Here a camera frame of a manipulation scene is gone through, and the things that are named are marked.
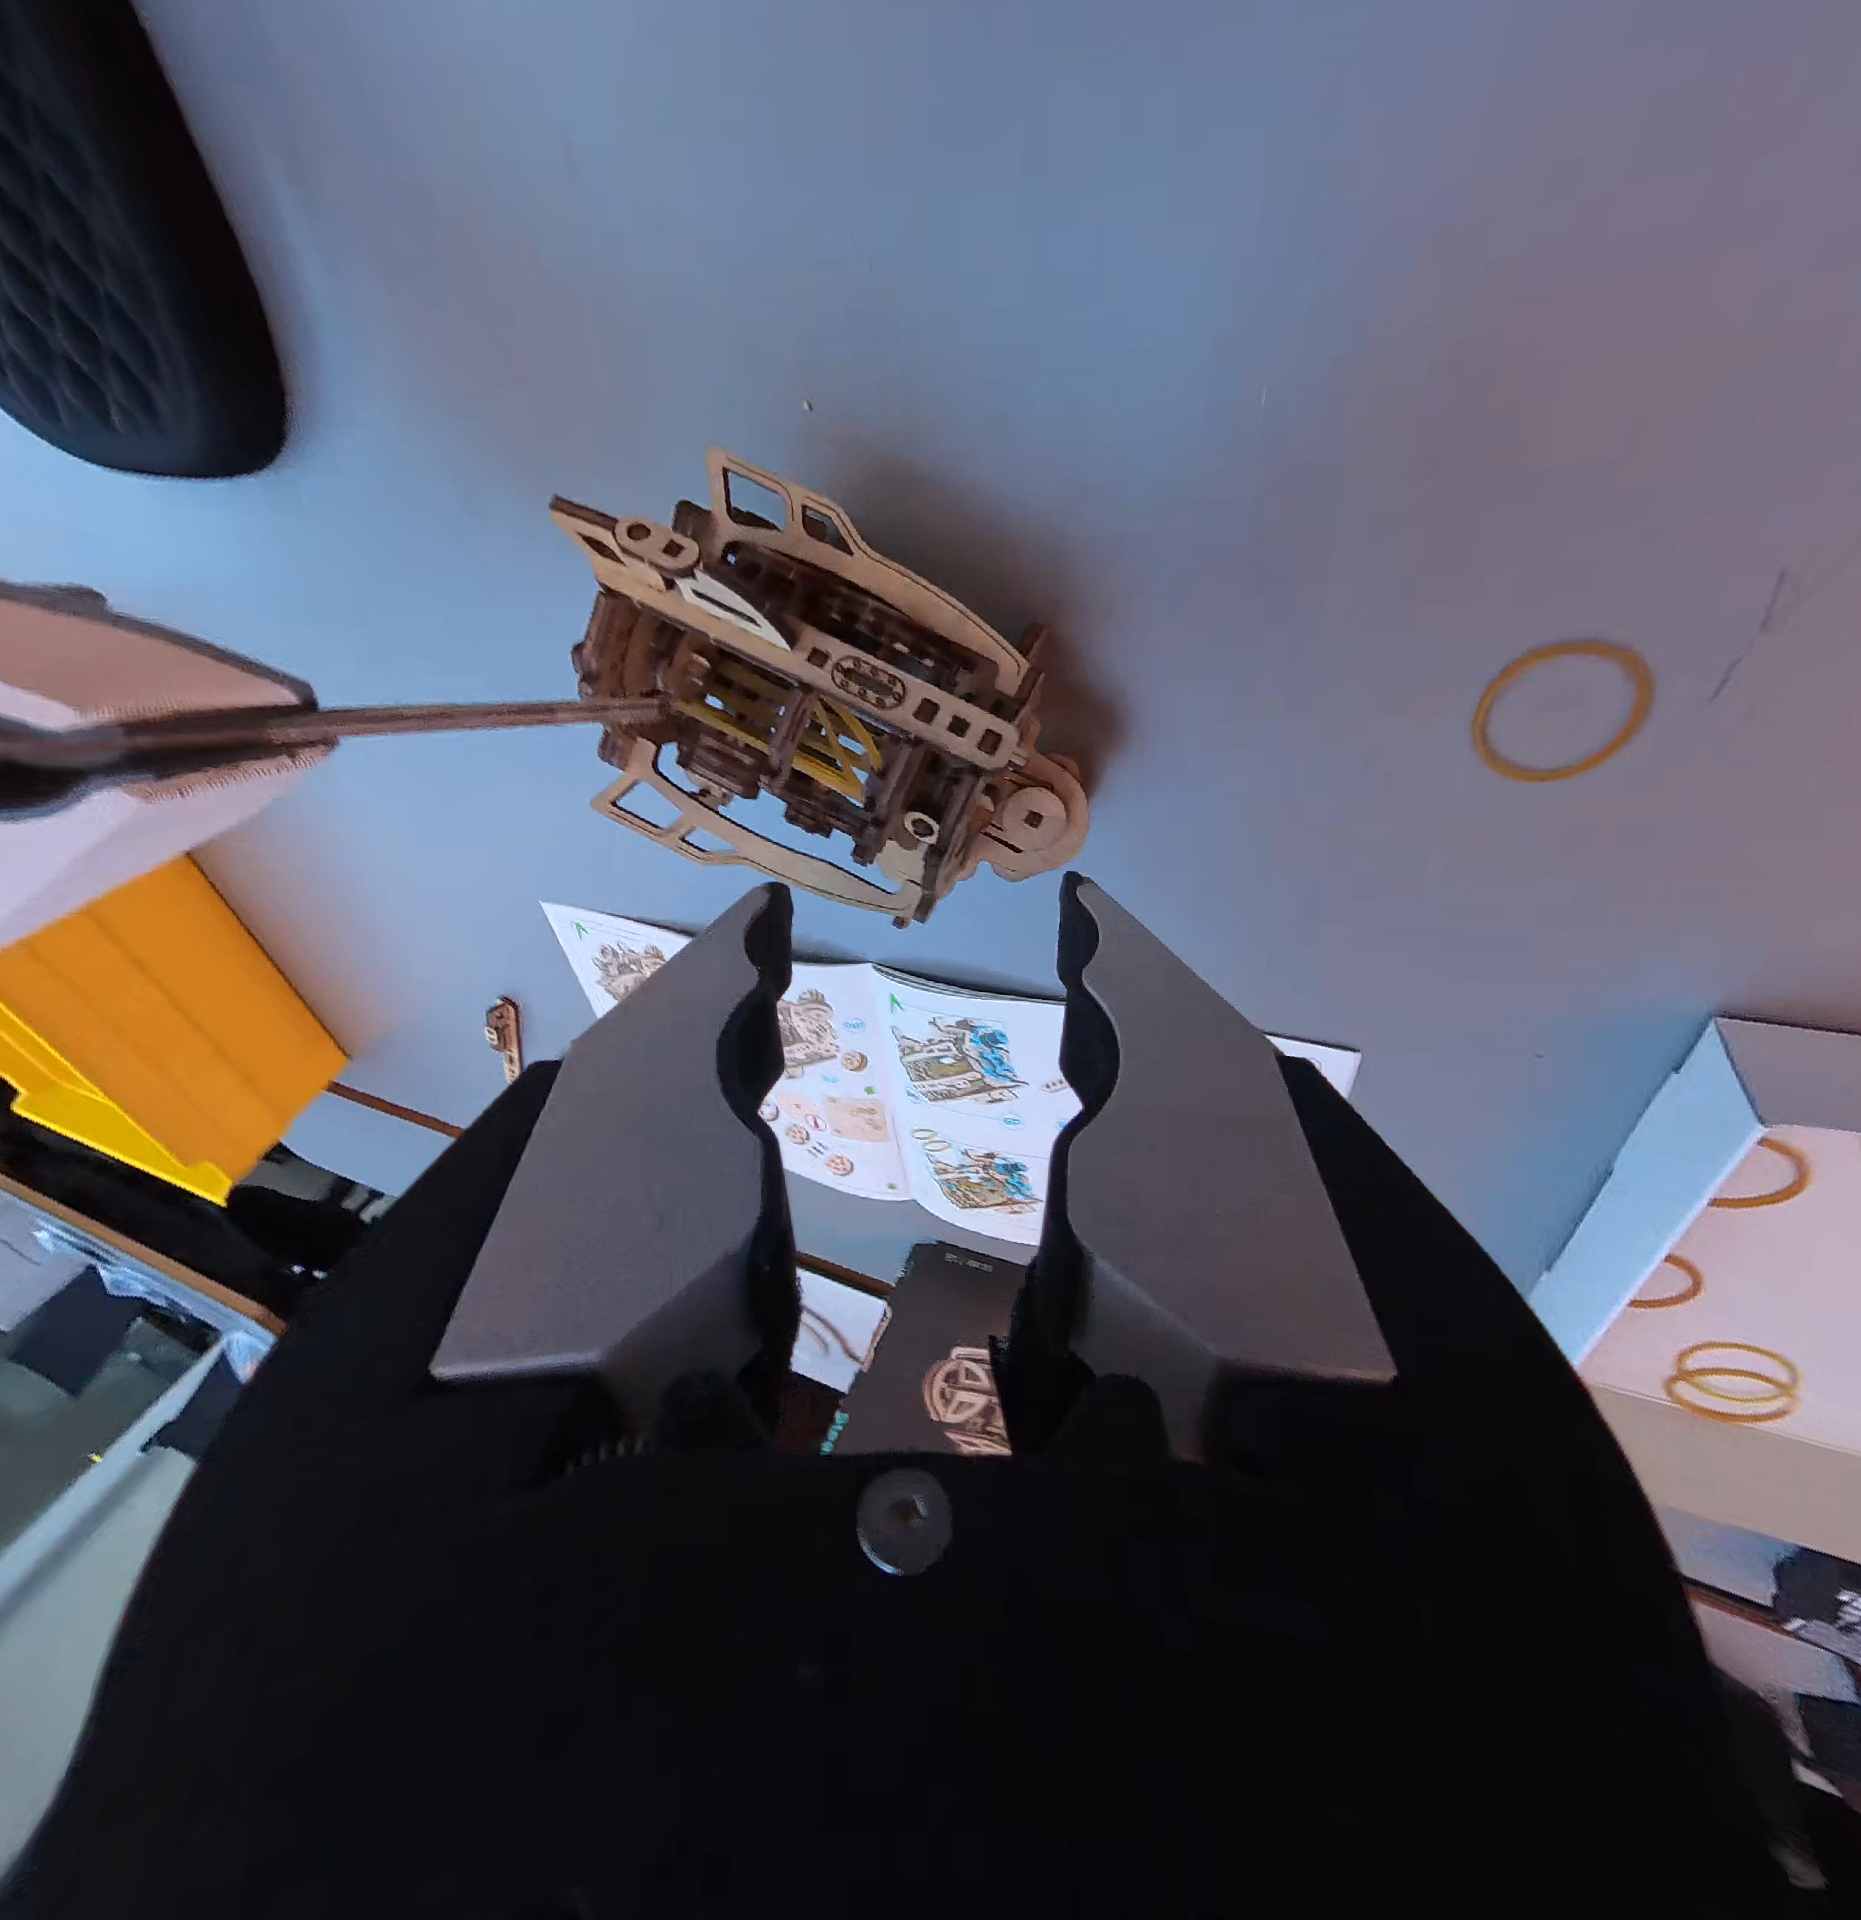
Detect black printed box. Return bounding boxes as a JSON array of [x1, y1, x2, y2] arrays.
[[832, 1241, 1029, 1459]]

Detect black wrist rest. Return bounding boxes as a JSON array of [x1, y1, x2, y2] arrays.
[[0, 0, 289, 482]]

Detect yellow box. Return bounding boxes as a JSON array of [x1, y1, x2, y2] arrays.
[[0, 855, 349, 1206]]

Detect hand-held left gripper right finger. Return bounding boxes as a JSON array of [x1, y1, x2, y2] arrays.
[[1018, 869, 1400, 1458]]

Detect pile of yellow rubber bands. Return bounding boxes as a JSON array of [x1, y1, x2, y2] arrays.
[[1627, 1131, 1861, 1425]]

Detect thin wooden model stick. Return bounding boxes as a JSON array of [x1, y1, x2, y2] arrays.
[[308, 692, 674, 747]]

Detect wooden model car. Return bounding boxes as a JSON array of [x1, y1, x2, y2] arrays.
[[546, 444, 1092, 929]]

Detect single yellow rubber band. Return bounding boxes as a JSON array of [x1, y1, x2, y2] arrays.
[[1473, 638, 1655, 783]]

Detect illustrated instruction booklet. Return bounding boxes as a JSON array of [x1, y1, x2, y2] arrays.
[[539, 900, 1363, 1247]]

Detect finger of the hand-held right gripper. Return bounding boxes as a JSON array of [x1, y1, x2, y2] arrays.
[[0, 576, 321, 726], [0, 733, 332, 953]]

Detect white cardboard box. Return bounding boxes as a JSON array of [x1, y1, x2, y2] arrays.
[[1528, 1016, 1861, 1575]]

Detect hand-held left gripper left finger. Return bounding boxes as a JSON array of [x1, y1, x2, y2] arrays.
[[426, 882, 802, 1441]]

